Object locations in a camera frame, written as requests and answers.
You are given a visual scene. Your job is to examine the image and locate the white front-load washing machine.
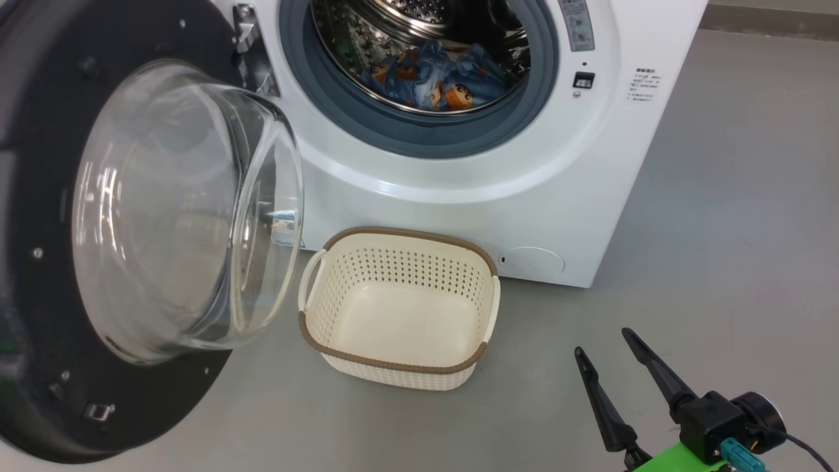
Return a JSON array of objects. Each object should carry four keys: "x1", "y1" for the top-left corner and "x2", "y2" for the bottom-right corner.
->
[{"x1": 216, "y1": 0, "x2": 710, "y2": 289}]

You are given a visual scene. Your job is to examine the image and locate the small text sticker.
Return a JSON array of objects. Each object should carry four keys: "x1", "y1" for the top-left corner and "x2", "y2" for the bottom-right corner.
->
[{"x1": 626, "y1": 67, "x2": 660, "y2": 103}]

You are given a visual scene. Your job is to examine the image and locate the cream perforated laundry basket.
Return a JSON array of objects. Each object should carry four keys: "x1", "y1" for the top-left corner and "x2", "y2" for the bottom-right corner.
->
[{"x1": 298, "y1": 226, "x2": 502, "y2": 392}]

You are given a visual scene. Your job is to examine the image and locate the round white filter cover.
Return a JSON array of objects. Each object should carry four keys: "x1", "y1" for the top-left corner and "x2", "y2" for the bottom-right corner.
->
[{"x1": 497, "y1": 246, "x2": 566, "y2": 277}]

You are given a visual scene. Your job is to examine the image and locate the steel washing machine drum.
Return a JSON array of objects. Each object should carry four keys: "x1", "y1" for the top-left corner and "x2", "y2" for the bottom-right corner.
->
[{"x1": 310, "y1": 0, "x2": 532, "y2": 117}]

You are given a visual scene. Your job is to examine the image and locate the black round washing machine door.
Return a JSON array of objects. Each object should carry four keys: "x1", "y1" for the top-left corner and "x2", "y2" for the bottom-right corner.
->
[{"x1": 0, "y1": 0, "x2": 306, "y2": 463}]

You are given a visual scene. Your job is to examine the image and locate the right gripper green white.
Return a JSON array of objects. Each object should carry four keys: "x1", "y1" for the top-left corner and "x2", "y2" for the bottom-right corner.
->
[{"x1": 575, "y1": 328, "x2": 731, "y2": 472}]

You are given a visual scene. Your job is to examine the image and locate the grey rubber door seal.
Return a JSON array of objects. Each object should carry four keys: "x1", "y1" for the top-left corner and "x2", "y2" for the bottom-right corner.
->
[{"x1": 279, "y1": 0, "x2": 562, "y2": 160}]

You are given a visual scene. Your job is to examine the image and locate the grey warning sticker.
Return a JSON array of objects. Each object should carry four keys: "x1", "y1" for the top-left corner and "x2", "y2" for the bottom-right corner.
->
[{"x1": 557, "y1": 0, "x2": 596, "y2": 52}]

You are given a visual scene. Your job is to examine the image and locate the right camera teal connector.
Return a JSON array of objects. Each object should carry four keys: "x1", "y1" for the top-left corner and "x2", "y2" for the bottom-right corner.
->
[{"x1": 720, "y1": 438, "x2": 768, "y2": 472}]

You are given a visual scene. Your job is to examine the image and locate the silver door hinge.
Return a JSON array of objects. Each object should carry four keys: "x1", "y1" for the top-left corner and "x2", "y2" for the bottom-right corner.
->
[{"x1": 231, "y1": 4, "x2": 281, "y2": 97}]

